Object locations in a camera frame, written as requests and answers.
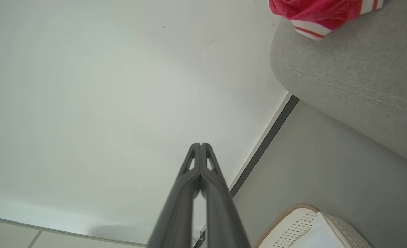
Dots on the white laundry basket tan rim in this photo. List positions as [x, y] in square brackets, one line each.
[303, 230]

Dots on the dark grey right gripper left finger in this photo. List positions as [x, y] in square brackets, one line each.
[179, 210]

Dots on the grey fabric sofa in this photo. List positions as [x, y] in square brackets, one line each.
[362, 79]

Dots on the red and white sports jersey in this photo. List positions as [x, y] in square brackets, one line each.
[313, 12]

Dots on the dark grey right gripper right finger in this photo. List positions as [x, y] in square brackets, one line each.
[222, 213]

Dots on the black and white baseboard strip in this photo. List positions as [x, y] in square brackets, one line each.
[263, 144]

